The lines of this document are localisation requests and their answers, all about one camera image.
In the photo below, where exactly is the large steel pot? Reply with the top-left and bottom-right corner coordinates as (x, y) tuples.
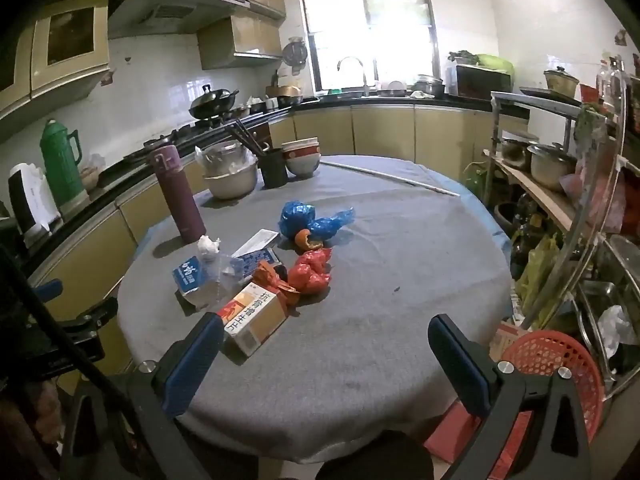
(527, 142), (578, 191)

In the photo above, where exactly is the grey cooking pot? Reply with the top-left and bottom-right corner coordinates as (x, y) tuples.
(412, 74), (446, 98)

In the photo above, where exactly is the purple thermos bottle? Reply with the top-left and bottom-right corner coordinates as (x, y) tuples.
(151, 145), (207, 245)

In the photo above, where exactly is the steel range hood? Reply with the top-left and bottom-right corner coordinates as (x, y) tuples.
(107, 0), (251, 41)

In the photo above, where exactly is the blue plastic bag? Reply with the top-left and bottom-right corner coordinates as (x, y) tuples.
(279, 201), (356, 246)

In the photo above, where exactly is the small steel pot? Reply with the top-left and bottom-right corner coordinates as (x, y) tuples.
(500, 135), (538, 171)

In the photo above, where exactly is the red plastic basket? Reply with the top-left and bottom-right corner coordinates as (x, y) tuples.
(500, 330), (606, 456)

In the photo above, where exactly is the orange plastic wrapper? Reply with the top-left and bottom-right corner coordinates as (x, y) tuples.
(250, 262), (301, 306)

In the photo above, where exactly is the red plastic bag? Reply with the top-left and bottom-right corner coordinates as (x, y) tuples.
(287, 246), (333, 297)

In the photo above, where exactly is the white tissue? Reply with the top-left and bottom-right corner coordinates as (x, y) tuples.
(196, 235), (222, 262)

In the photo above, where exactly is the white electric kettle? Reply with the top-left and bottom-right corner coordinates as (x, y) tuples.
(7, 162), (63, 241)

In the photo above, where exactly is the metal shelving rack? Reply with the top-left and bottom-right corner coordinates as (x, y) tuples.
(482, 55), (640, 411)

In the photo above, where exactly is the pink plastic bag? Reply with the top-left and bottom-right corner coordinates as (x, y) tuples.
(560, 160), (640, 236)

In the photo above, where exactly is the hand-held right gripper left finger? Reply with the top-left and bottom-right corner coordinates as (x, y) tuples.
(62, 312), (225, 480)

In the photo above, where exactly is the blue printed box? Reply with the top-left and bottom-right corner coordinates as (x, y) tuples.
(235, 247), (281, 278)

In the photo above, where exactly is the blue white carton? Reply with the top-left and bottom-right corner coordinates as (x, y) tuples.
(171, 254), (221, 311)

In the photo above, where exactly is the black cable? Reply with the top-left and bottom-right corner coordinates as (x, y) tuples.
(0, 242), (171, 461)

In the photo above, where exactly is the brown lidded pot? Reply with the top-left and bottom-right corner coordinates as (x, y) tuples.
(544, 66), (581, 98)

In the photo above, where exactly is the orange white medicine box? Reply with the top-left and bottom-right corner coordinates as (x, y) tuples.
(216, 282), (290, 358)

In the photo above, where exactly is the steel mixing bowl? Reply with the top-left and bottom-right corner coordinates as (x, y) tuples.
(202, 157), (259, 200)

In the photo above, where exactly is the green plastic container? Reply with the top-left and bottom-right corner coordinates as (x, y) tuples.
(462, 160), (493, 206)

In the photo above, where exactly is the green plastic basin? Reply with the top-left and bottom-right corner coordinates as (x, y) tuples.
(475, 54), (516, 73)

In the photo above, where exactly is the orange fruit peel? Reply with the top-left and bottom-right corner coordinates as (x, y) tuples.
(294, 229), (323, 253)

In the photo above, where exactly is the black wok with lid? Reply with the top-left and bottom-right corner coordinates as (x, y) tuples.
(189, 84), (241, 120)

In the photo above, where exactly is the black microwave oven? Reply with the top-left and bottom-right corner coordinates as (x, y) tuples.
(452, 64), (513, 101)

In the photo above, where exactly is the red cardboard box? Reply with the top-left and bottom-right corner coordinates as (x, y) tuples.
(425, 400), (531, 480)

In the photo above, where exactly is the round grey covered table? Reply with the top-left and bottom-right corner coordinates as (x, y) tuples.
(117, 155), (513, 463)

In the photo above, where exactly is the chrome faucet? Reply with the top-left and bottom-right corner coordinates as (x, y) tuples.
(336, 56), (369, 97)

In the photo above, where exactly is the clear plastic bottle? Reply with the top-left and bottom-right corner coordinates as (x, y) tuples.
(596, 55), (621, 111)

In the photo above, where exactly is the gas stove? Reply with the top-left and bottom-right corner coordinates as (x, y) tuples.
(122, 125), (236, 161)

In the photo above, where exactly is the yellow plastic bag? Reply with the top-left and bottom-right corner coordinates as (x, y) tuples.
(515, 235), (561, 306)

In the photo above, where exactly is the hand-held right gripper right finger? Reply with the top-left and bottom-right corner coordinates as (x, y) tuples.
(428, 314), (598, 480)

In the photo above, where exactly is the brown cardboard piece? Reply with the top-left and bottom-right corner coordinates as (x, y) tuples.
(487, 320), (531, 361)

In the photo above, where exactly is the person's left hand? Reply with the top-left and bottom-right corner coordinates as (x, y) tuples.
(30, 377), (63, 443)

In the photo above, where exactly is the long white rod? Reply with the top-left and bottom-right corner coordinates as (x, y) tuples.
(320, 160), (461, 197)

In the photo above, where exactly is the clear plastic container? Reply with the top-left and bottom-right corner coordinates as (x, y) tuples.
(200, 252), (251, 306)

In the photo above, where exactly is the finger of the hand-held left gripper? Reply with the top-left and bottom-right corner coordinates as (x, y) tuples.
(27, 280), (64, 304)
(65, 297), (119, 332)

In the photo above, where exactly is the white plastic bag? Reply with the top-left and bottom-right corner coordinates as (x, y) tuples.
(597, 305), (640, 361)

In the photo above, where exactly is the green thermos flask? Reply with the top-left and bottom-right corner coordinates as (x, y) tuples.
(40, 119), (86, 208)

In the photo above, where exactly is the hanging round metal strainer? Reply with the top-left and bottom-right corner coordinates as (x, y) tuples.
(282, 37), (308, 71)

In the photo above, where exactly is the dark ceramic jar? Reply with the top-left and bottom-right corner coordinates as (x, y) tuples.
(495, 202), (526, 241)

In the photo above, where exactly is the blue table cover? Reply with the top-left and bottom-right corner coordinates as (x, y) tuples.
(135, 156), (513, 281)

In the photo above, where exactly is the glass door wall cabinet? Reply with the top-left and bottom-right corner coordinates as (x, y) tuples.
(30, 0), (111, 101)
(0, 25), (36, 116)

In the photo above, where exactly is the small beige wall cabinet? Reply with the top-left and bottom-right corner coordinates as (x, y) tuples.
(197, 15), (286, 71)

